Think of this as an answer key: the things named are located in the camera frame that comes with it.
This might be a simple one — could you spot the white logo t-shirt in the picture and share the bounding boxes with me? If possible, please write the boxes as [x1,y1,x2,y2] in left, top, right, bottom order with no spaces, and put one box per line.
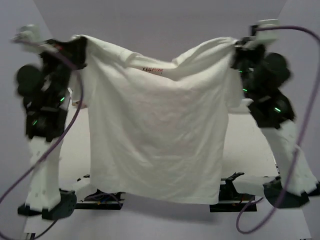
[70,36,243,205]

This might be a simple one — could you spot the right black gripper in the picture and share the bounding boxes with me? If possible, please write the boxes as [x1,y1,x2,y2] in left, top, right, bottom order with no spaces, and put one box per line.
[227,37,265,97]

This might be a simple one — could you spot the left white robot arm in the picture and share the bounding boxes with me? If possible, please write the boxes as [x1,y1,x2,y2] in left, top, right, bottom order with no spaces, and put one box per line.
[15,36,87,221]

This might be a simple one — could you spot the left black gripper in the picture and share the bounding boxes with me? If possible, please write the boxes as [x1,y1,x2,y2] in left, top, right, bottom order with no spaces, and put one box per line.
[41,37,90,103]

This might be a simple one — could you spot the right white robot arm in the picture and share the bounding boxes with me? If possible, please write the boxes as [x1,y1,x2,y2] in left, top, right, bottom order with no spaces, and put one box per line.
[218,37,320,209]

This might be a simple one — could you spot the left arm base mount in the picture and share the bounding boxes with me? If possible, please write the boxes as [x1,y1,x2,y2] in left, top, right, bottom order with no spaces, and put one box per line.
[72,174,126,210]

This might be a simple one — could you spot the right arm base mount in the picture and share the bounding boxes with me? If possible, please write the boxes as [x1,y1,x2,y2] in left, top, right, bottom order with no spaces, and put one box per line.
[209,172,256,213]

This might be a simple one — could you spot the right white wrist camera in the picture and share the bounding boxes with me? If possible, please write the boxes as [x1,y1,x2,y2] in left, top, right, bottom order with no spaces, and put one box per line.
[247,19,280,49]

